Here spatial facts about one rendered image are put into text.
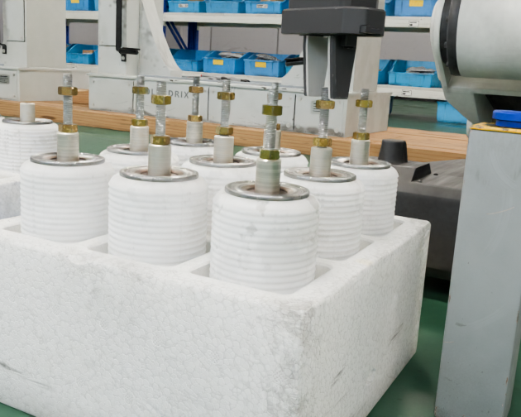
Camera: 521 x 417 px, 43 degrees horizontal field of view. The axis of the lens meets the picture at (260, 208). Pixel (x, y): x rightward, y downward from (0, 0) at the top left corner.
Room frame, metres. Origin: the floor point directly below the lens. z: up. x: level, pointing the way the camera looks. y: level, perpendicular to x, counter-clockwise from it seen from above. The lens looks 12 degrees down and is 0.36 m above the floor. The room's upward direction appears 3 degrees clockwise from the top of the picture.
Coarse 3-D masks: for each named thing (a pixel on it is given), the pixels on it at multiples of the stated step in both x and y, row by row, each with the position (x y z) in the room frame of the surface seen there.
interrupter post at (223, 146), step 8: (216, 136) 0.73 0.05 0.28; (216, 144) 0.73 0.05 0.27; (224, 144) 0.72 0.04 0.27; (232, 144) 0.73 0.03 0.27; (216, 152) 0.73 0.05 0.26; (224, 152) 0.72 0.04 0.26; (232, 152) 0.73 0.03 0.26; (216, 160) 0.72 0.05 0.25; (224, 160) 0.72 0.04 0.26; (232, 160) 0.73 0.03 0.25
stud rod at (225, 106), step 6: (222, 84) 0.73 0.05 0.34; (228, 84) 0.73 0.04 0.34; (222, 90) 0.73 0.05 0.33; (228, 90) 0.73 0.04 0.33; (222, 102) 0.73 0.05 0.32; (228, 102) 0.73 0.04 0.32; (222, 108) 0.73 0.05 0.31; (228, 108) 0.73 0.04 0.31; (222, 114) 0.73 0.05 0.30; (228, 114) 0.73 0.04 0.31; (222, 120) 0.73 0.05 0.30; (228, 120) 0.73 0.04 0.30; (222, 126) 0.73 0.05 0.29
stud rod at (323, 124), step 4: (324, 88) 0.67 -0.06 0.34; (324, 92) 0.67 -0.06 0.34; (324, 96) 0.68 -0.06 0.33; (328, 100) 0.68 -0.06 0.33; (320, 108) 0.68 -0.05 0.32; (320, 112) 0.68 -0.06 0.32; (324, 112) 0.67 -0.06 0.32; (328, 112) 0.68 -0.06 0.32; (320, 116) 0.68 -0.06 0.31; (324, 116) 0.67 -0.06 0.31; (328, 116) 0.68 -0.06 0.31; (320, 120) 0.68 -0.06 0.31; (324, 120) 0.67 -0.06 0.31; (328, 120) 0.68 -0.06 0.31; (320, 124) 0.68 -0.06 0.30; (324, 124) 0.68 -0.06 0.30; (320, 128) 0.68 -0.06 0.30; (324, 128) 0.67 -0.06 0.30; (320, 132) 0.68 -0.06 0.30; (324, 132) 0.67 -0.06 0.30; (320, 136) 0.68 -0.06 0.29; (324, 136) 0.68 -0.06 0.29
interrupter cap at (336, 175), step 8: (288, 168) 0.69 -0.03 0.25; (296, 168) 0.70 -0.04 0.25; (304, 168) 0.71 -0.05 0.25; (288, 176) 0.66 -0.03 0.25; (296, 176) 0.65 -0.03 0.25; (304, 176) 0.65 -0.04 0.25; (312, 176) 0.65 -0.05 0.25; (336, 176) 0.68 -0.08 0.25; (344, 176) 0.67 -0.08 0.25; (352, 176) 0.66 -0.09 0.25
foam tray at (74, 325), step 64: (0, 256) 0.62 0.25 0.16; (64, 256) 0.58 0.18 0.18; (384, 256) 0.64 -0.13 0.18; (0, 320) 0.62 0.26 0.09; (64, 320) 0.58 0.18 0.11; (128, 320) 0.55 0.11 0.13; (192, 320) 0.52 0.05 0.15; (256, 320) 0.49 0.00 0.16; (320, 320) 0.50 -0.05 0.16; (384, 320) 0.66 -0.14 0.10; (0, 384) 0.62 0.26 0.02; (64, 384) 0.58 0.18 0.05; (128, 384) 0.55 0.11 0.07; (192, 384) 0.52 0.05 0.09; (256, 384) 0.49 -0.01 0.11; (320, 384) 0.51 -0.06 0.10; (384, 384) 0.69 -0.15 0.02
